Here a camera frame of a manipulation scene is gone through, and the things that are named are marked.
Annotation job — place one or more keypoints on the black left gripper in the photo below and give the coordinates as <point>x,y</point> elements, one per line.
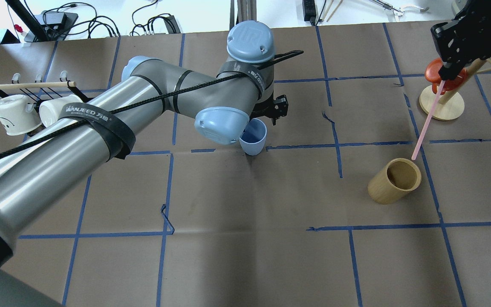
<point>278,107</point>

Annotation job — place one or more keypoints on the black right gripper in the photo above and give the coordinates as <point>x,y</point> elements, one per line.
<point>463,44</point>

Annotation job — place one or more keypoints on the pink chopstick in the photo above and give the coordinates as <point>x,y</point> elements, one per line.
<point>430,114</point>

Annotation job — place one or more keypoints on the light blue plastic cup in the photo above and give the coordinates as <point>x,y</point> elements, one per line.
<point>253,138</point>

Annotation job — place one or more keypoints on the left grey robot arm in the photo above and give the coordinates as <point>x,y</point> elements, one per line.
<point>39,172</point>

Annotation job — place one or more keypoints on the bamboo chopstick holder cup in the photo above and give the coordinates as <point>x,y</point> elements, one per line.
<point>398,178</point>

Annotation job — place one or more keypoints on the round wooden stand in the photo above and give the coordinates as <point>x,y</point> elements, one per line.
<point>451,104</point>

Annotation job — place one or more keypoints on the black power adapter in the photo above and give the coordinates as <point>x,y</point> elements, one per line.
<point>171,24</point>

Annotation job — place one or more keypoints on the brown paper table cover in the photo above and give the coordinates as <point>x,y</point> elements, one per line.
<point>185,222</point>

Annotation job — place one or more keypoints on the white mug upper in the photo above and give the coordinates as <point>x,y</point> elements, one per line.
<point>49,111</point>

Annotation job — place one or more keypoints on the grey usb hub box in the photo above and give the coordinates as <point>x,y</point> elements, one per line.
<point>56,25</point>

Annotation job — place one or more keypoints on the white smiley mug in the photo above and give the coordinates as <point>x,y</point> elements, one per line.
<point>18,116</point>

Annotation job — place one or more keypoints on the aluminium frame post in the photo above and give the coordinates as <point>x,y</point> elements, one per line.
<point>242,10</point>

